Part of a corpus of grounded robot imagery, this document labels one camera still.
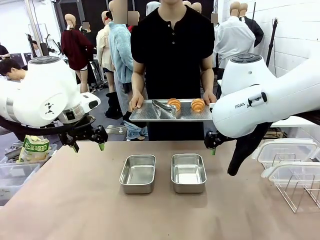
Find mannequin in cream shirt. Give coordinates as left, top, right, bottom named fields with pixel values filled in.
left=96, top=11, right=116, bottom=93

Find lid rack with dividers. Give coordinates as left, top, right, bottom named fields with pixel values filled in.
left=271, top=152, right=320, bottom=214

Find metal serving tongs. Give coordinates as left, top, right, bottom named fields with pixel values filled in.
left=151, top=99, right=180, bottom=119

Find person's left forearm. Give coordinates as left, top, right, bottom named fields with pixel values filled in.
left=200, top=67, right=215, bottom=94

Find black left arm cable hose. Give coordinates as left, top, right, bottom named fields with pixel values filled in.
left=0, top=116, right=96, bottom=141

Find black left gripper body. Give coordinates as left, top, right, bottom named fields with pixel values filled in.
left=59, top=117, right=99, bottom=145

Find clear plastic storage bin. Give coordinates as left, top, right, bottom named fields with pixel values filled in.
left=0, top=162, right=41, bottom=206

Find rectangular steel container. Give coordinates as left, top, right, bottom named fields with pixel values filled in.
left=119, top=154, right=157, bottom=195
left=170, top=153, right=208, bottom=194

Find person's black shirt torso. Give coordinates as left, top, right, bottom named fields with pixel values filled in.
left=130, top=0, right=216, bottom=141

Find clear plastic container lid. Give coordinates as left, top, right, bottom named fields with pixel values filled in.
left=251, top=138, right=320, bottom=170
left=260, top=161, right=320, bottom=187

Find mannequin in black jacket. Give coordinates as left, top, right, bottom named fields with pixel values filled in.
left=238, top=2, right=265, bottom=48

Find green yellow snack bag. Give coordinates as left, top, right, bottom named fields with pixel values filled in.
left=16, top=134, right=51, bottom=163

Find perforated metal baking tray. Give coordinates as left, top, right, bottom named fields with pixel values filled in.
left=129, top=98, right=216, bottom=123

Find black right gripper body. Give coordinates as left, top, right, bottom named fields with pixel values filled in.
left=214, top=134, right=229, bottom=148

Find black tripod stand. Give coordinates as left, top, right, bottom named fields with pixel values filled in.
left=264, top=17, right=280, bottom=73

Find person's right forearm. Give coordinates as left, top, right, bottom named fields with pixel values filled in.
left=131, top=69, right=147, bottom=94

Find person's right hand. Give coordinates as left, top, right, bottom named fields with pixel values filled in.
left=128, top=91, right=145, bottom=113

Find golden croissant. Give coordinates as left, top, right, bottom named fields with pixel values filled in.
left=166, top=98, right=182, bottom=111
left=190, top=98, right=206, bottom=112

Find person's left hand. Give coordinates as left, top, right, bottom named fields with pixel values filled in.
left=203, top=91, right=218, bottom=106

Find seated person in white shirt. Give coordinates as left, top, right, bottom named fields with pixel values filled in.
left=0, top=58, right=29, bottom=82

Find mannequin in white shirt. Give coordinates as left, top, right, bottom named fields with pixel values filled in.
left=213, top=1, right=257, bottom=72

